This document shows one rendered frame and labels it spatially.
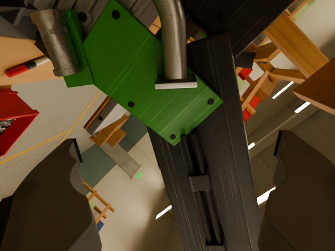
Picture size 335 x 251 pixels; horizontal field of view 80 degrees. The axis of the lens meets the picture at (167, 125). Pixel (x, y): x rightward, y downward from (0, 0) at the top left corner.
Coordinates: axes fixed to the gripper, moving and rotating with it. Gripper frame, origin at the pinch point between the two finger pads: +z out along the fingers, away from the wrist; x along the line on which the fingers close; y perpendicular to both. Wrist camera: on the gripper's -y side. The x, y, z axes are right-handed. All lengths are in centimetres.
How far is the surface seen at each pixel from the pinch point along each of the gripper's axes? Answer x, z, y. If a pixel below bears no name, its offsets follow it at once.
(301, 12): 446, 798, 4
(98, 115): -18.1, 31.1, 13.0
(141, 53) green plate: -4.3, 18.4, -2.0
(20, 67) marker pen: -35.2, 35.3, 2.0
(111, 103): -14.3, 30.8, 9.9
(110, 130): -207, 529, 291
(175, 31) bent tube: 0.4, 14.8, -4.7
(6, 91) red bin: -53, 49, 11
